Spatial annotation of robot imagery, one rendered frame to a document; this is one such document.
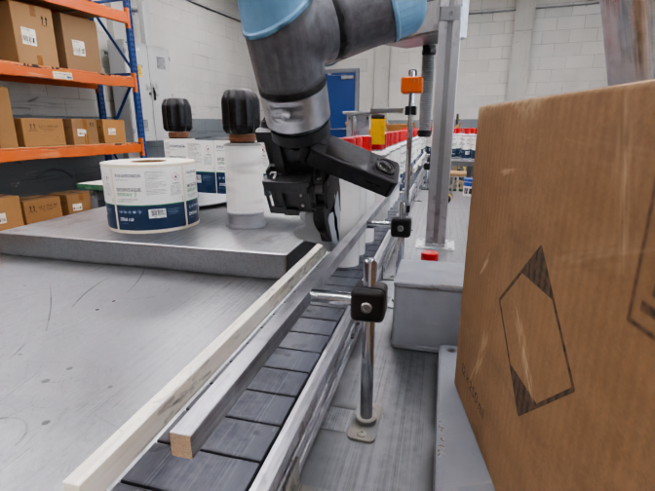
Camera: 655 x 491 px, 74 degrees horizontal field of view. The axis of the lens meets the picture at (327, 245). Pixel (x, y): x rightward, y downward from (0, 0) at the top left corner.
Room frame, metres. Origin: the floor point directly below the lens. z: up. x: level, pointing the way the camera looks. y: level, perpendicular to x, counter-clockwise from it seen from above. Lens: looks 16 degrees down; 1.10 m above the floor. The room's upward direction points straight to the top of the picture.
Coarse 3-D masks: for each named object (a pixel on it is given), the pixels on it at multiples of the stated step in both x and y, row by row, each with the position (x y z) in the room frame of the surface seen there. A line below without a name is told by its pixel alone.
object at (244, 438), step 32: (352, 288) 0.58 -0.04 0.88; (320, 320) 0.47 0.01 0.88; (288, 352) 0.40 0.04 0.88; (320, 352) 0.40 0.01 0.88; (256, 384) 0.34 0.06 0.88; (288, 384) 0.34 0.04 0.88; (256, 416) 0.30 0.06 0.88; (288, 416) 0.32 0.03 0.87; (160, 448) 0.26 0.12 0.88; (224, 448) 0.26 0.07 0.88; (256, 448) 0.26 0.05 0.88; (128, 480) 0.23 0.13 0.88; (160, 480) 0.23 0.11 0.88; (192, 480) 0.23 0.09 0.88; (224, 480) 0.23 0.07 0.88
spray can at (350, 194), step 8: (344, 184) 0.65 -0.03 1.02; (352, 184) 0.66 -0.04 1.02; (344, 192) 0.65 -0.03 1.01; (352, 192) 0.66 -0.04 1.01; (360, 192) 0.67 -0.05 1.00; (344, 200) 0.65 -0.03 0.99; (352, 200) 0.66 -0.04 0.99; (360, 200) 0.67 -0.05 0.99; (344, 208) 0.65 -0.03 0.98; (352, 208) 0.66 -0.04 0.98; (344, 216) 0.65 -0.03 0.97; (352, 216) 0.66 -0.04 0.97; (344, 224) 0.65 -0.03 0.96; (352, 224) 0.66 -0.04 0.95; (344, 232) 0.65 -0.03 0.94; (352, 248) 0.66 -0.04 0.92; (352, 256) 0.66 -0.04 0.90; (344, 264) 0.65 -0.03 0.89; (352, 264) 0.66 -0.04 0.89
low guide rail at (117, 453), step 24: (312, 264) 0.62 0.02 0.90; (288, 288) 0.52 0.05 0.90; (264, 312) 0.44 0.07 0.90; (240, 336) 0.38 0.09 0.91; (192, 360) 0.32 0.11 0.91; (216, 360) 0.34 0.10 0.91; (168, 384) 0.29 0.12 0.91; (192, 384) 0.30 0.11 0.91; (144, 408) 0.26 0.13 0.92; (168, 408) 0.27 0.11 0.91; (120, 432) 0.23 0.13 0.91; (144, 432) 0.24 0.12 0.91; (96, 456) 0.21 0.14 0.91; (120, 456) 0.22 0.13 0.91; (72, 480) 0.20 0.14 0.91; (96, 480) 0.20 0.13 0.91
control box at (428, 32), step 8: (440, 0) 0.98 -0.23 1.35; (464, 0) 1.02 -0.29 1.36; (432, 8) 0.99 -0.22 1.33; (440, 8) 0.98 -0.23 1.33; (464, 8) 1.02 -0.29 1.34; (432, 16) 0.99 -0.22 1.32; (440, 16) 0.98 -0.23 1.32; (464, 16) 1.02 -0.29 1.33; (424, 24) 1.00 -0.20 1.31; (432, 24) 0.99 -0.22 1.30; (464, 24) 1.02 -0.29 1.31; (416, 32) 1.02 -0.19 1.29; (424, 32) 1.00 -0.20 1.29; (432, 32) 0.99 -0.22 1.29; (464, 32) 1.03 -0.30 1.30; (400, 40) 1.06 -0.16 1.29; (408, 40) 1.05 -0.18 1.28; (416, 40) 1.05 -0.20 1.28; (424, 40) 1.05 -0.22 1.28; (432, 40) 1.05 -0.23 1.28; (408, 48) 1.15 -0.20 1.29
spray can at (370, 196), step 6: (366, 138) 0.81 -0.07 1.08; (366, 144) 0.81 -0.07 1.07; (366, 192) 0.80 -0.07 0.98; (372, 192) 0.81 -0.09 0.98; (366, 198) 0.80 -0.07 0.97; (372, 198) 0.81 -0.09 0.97; (366, 204) 0.80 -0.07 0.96; (372, 204) 0.81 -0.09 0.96; (366, 210) 0.80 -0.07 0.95; (366, 234) 0.80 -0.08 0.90; (372, 234) 0.81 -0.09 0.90; (366, 240) 0.80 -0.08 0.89; (372, 240) 0.81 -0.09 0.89
